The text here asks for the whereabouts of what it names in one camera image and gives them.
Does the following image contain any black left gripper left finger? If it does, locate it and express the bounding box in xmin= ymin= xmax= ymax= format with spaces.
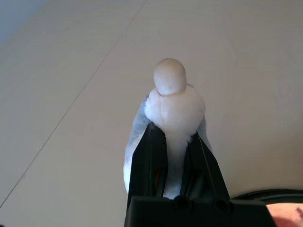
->
xmin=126 ymin=122 xmax=170 ymax=207

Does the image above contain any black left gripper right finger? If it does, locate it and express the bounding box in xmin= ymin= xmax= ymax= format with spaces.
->
xmin=186 ymin=135 xmax=232 ymax=201

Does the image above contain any black red paddle case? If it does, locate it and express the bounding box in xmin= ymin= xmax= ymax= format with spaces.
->
xmin=230 ymin=187 xmax=303 ymax=227

